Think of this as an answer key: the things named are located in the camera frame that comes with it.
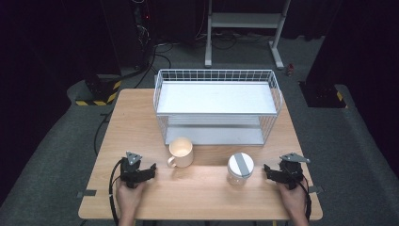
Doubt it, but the person's right hand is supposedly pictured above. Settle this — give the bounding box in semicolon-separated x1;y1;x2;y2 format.
277;181;308;218

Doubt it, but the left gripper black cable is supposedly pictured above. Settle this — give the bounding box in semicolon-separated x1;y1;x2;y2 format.
108;158;125;226

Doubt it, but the bundle of floor cables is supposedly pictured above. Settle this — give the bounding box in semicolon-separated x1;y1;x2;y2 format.
156;29;274;51

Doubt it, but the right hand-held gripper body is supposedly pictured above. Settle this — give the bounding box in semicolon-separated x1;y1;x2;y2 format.
276;152;311;191

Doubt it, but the clear jar with white lid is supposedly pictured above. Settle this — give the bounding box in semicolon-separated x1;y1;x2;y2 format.
226;152;255;187

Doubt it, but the thin black floor cable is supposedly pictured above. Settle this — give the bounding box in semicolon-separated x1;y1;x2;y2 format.
93;110;115;156

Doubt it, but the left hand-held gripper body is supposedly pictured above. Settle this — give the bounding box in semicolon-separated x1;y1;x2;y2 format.
120;151;149;189

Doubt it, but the black equipment tower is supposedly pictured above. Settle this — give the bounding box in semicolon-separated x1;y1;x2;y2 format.
130;0;158;71

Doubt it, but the cream ceramic cup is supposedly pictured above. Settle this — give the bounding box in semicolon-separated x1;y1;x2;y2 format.
166;137;195;170

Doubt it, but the white metal stand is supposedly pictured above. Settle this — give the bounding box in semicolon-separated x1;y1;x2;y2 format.
204;0;292;71

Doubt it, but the white wire shelf rack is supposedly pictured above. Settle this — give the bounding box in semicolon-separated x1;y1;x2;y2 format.
152;69;283;147

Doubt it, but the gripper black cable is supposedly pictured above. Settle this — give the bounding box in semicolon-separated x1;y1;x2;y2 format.
297;174;312;222
108;158;125;226

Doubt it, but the person's left hand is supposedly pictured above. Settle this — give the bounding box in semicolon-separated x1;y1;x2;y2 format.
115;180;147;218

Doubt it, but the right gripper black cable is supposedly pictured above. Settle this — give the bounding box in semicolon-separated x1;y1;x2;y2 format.
297;174;312;222

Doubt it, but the black yellow striped base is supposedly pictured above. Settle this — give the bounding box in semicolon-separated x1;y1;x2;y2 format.
74;74;122;107
298;80;348;109

